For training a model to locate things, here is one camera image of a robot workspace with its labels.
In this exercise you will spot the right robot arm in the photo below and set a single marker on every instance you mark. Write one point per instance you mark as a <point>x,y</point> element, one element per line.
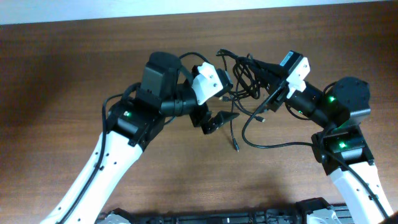
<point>340,147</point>

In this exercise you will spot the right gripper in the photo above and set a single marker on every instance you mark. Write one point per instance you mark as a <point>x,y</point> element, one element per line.
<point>269,73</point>

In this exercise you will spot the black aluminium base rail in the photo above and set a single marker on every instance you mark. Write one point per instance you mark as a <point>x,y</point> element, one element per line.
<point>314,210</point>

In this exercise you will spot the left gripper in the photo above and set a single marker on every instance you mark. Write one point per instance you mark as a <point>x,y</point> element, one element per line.
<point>200,119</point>

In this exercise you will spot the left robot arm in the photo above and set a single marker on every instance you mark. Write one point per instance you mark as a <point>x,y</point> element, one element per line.
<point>167,89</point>

